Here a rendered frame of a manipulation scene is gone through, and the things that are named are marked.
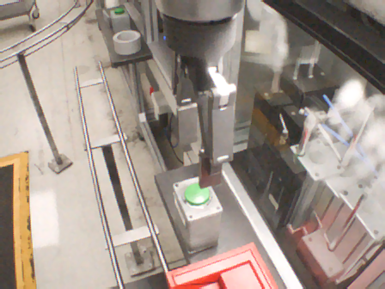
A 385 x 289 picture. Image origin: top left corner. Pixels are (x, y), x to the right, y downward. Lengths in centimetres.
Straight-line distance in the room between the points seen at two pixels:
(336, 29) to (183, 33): 14
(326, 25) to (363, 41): 3
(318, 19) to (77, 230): 165
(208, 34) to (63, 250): 155
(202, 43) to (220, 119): 8
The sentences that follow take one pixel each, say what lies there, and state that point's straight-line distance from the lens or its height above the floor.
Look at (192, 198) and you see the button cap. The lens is 52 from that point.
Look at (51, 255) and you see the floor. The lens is 177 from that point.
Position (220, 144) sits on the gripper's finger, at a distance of 36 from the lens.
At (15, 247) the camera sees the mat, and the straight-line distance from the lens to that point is 186.
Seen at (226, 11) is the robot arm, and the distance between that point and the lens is 31.
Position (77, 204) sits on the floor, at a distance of 189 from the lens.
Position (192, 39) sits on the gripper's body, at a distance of 32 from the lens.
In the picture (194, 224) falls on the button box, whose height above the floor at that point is 101.
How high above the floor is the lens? 146
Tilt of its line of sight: 46 degrees down
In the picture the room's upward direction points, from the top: straight up
